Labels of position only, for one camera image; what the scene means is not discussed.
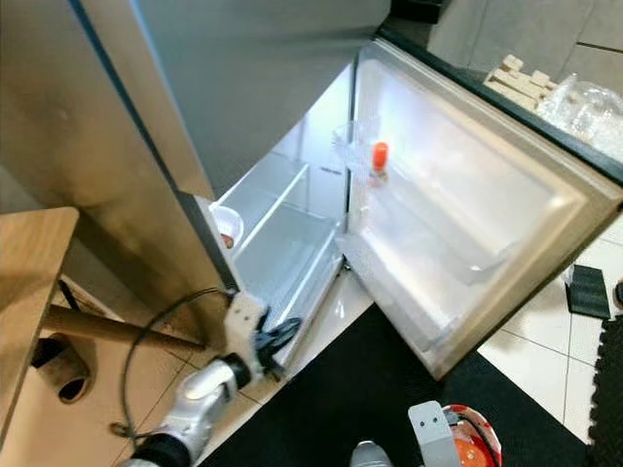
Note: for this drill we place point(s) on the wooden table leg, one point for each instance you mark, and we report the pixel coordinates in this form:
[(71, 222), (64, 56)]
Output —
[(127, 331)]

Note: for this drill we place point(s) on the small orange-capped bottle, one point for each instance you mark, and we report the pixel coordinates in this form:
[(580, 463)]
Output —
[(378, 165)]

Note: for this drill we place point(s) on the black foam floor tile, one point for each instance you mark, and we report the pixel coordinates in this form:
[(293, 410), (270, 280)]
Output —
[(605, 389)]

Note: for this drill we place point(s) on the grey steel fridge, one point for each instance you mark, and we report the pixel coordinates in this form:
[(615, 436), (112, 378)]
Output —
[(58, 117)]

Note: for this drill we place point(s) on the cardboard packing insert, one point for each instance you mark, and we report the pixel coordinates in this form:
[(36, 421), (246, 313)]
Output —
[(521, 80)]

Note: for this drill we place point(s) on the black foot pedal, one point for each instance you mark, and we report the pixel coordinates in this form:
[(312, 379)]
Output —
[(587, 290)]

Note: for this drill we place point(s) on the red tomato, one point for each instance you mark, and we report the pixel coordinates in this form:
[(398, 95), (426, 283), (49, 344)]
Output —
[(469, 450)]

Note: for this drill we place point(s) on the grey robot right leg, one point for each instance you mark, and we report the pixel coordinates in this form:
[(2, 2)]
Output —
[(370, 456)]

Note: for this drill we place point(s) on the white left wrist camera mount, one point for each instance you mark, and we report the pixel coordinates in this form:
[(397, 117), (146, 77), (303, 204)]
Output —
[(246, 326)]

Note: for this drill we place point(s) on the clear plastic bubble wrap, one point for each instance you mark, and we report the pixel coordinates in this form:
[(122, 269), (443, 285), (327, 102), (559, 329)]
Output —
[(584, 109)]

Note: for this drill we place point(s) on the brown sweet potato piece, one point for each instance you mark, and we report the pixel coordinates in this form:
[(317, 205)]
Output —
[(229, 239)]

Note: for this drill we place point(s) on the red and white bowl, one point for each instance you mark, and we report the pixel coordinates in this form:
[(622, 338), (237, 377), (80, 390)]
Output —
[(485, 438)]

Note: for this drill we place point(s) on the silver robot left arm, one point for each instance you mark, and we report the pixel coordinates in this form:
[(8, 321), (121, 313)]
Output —
[(204, 404)]

